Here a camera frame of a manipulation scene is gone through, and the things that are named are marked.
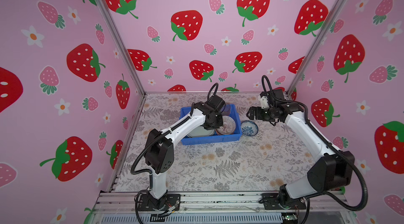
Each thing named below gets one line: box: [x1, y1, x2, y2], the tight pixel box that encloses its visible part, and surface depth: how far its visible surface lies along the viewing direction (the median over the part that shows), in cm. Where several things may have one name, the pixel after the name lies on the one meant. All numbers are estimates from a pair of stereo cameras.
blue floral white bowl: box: [240, 119, 259, 137], surface depth 100 cm
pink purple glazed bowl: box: [215, 115, 237, 136], surface depth 89 cm
